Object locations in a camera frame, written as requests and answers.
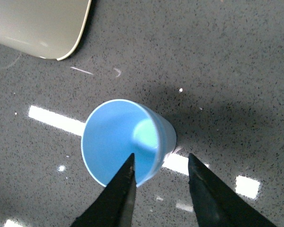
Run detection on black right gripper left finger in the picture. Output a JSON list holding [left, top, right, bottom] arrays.
[[71, 153, 135, 227]]

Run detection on blue cup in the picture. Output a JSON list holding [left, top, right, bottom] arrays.
[[81, 99, 177, 187]]

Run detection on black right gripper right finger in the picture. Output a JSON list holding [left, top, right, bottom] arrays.
[[188, 153, 275, 227]]

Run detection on cream white toaster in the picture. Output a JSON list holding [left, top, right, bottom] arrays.
[[0, 0, 92, 61]]

